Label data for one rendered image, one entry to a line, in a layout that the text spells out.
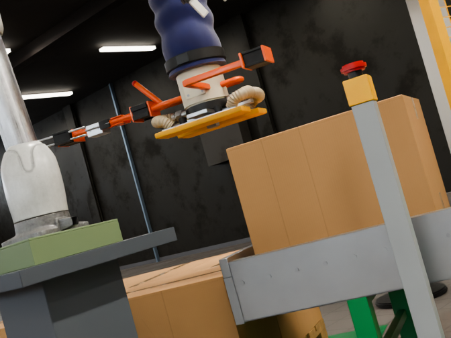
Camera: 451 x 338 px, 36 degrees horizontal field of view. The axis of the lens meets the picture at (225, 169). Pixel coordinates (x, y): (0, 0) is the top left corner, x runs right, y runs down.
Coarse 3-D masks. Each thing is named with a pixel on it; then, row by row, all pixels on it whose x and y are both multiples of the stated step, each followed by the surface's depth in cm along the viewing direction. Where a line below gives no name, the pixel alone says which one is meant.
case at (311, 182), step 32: (320, 128) 220; (352, 128) 216; (416, 128) 218; (256, 160) 229; (288, 160) 225; (320, 160) 221; (352, 160) 217; (416, 160) 209; (256, 192) 229; (288, 192) 225; (320, 192) 221; (352, 192) 217; (416, 192) 210; (256, 224) 230; (288, 224) 226; (320, 224) 222; (352, 224) 218
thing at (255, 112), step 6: (252, 108) 255; (258, 108) 253; (246, 114) 255; (252, 114) 254; (258, 114) 258; (228, 120) 257; (234, 120) 257; (240, 120) 261; (222, 126) 265; (192, 132) 263; (198, 132) 262; (204, 132) 268
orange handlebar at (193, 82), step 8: (232, 64) 222; (240, 64) 221; (208, 72) 225; (216, 72) 224; (224, 72) 224; (184, 80) 228; (192, 80) 227; (200, 80) 227; (224, 80) 249; (232, 80) 248; (240, 80) 248; (192, 88) 235; (200, 88) 240; (208, 88) 245; (160, 104) 258; (168, 104) 257; (176, 104) 261; (112, 120) 266; (120, 120) 265; (128, 120) 268
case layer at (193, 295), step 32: (224, 256) 321; (128, 288) 289; (160, 288) 250; (192, 288) 239; (224, 288) 234; (160, 320) 244; (192, 320) 239; (224, 320) 235; (256, 320) 251; (288, 320) 282
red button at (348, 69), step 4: (360, 60) 183; (348, 64) 183; (352, 64) 182; (356, 64) 182; (360, 64) 182; (364, 64) 183; (344, 68) 183; (348, 68) 182; (352, 68) 183; (356, 68) 182; (360, 68) 183; (364, 68) 184; (344, 72) 185; (348, 72) 184; (352, 72) 184; (356, 72) 183; (360, 72) 184; (348, 76) 185; (352, 76) 184; (356, 76) 183
